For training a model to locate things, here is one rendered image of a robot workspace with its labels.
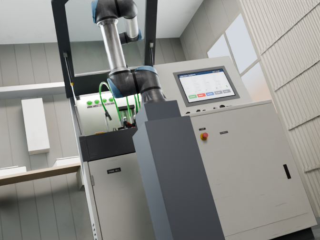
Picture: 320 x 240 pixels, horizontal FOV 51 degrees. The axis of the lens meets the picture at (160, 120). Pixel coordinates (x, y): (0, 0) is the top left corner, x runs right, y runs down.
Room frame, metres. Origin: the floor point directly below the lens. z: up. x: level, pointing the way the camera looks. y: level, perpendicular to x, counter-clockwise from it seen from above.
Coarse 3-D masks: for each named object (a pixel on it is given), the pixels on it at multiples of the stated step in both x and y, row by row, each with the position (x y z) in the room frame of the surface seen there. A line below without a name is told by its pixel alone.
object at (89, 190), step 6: (84, 162) 1.98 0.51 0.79; (84, 168) 1.98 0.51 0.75; (84, 174) 2.19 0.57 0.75; (84, 180) 2.48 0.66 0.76; (90, 180) 1.99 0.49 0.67; (90, 186) 1.99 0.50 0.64; (90, 192) 1.98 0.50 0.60; (90, 198) 1.98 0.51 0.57; (90, 204) 2.05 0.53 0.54; (90, 210) 2.29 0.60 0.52; (96, 210) 1.99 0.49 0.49; (96, 216) 1.99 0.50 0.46; (96, 222) 1.98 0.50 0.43; (96, 228) 1.98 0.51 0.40; (96, 234) 2.01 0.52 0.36
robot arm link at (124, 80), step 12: (96, 0) 1.49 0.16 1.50; (108, 0) 1.49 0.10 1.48; (96, 12) 1.50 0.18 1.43; (108, 12) 1.50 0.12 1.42; (108, 24) 1.53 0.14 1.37; (108, 36) 1.55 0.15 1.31; (108, 48) 1.57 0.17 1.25; (120, 48) 1.58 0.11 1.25; (120, 60) 1.59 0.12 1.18; (120, 72) 1.58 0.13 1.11; (120, 84) 1.60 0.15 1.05; (132, 84) 1.60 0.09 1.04; (120, 96) 1.64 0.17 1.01
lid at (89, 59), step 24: (72, 0) 1.91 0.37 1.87; (144, 0) 2.08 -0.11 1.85; (72, 24) 2.04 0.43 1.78; (96, 24) 2.10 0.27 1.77; (120, 24) 2.17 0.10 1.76; (144, 24) 2.23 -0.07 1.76; (72, 48) 2.19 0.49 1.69; (96, 48) 2.26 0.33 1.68; (144, 48) 2.40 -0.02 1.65; (72, 72) 2.34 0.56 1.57; (96, 72) 2.43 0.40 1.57; (72, 96) 2.52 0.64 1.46
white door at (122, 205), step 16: (96, 160) 2.00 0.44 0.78; (112, 160) 2.03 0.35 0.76; (128, 160) 2.06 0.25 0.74; (96, 176) 2.00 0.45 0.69; (112, 176) 2.02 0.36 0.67; (128, 176) 2.05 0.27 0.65; (96, 192) 1.99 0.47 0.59; (112, 192) 2.02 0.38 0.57; (128, 192) 2.04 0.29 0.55; (144, 192) 2.07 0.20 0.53; (112, 208) 2.01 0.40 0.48; (128, 208) 2.04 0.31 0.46; (144, 208) 2.06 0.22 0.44; (112, 224) 2.01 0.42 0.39; (128, 224) 2.03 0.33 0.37; (144, 224) 2.06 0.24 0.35
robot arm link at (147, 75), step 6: (144, 66) 1.60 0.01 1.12; (150, 66) 1.62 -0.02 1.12; (138, 72) 1.61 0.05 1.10; (144, 72) 1.60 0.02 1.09; (150, 72) 1.61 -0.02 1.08; (156, 72) 1.64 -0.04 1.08; (138, 78) 1.60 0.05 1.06; (144, 78) 1.60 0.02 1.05; (150, 78) 1.61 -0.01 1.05; (156, 78) 1.62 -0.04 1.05; (138, 84) 1.61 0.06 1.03; (144, 84) 1.61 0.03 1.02; (150, 84) 1.60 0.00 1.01; (156, 84) 1.62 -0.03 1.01; (138, 90) 1.63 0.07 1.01
